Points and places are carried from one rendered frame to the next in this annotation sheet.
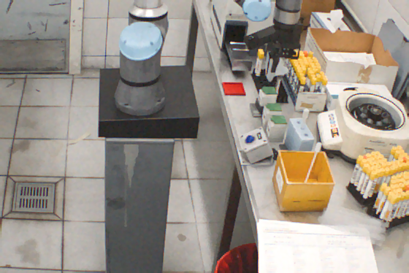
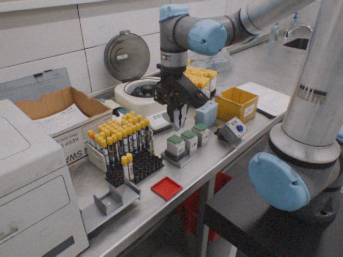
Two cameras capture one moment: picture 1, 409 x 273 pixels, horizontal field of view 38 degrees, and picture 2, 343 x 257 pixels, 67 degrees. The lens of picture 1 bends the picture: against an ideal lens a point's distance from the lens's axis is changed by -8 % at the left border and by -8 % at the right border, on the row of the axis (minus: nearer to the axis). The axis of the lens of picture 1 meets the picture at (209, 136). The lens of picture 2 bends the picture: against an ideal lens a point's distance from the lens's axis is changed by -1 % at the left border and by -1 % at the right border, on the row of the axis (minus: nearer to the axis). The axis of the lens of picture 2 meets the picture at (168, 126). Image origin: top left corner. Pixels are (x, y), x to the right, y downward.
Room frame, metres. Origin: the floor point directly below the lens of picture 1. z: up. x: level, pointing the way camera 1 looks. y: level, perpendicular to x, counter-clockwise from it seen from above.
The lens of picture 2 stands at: (2.07, 0.42, 1.44)
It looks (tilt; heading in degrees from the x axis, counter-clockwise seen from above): 32 degrees down; 237
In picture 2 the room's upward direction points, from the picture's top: straight up
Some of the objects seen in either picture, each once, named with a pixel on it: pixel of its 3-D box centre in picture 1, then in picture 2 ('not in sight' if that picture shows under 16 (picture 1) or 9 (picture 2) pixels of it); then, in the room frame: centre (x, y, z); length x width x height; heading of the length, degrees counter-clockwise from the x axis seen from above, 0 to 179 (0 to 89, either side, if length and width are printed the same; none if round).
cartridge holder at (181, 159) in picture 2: (265, 106); (175, 154); (1.66, -0.16, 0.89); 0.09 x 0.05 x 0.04; 105
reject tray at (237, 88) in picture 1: (234, 88); (166, 188); (1.77, -0.06, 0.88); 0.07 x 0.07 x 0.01; 13
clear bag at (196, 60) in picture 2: not in sight; (198, 58); (1.10, -0.75, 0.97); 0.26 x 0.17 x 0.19; 29
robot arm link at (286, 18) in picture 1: (285, 13); (173, 58); (1.67, -0.17, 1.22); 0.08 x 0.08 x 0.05
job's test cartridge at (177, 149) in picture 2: (266, 99); (175, 147); (1.66, -0.16, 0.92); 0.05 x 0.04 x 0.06; 105
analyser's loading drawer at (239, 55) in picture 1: (237, 49); (101, 207); (1.96, -0.05, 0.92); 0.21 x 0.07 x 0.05; 13
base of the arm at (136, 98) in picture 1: (139, 86); (310, 183); (1.53, 0.22, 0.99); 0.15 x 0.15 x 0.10
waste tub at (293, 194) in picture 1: (302, 181); (235, 106); (1.29, -0.26, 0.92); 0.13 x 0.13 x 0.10; 10
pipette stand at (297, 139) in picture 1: (298, 142); (206, 117); (1.46, -0.25, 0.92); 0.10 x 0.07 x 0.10; 19
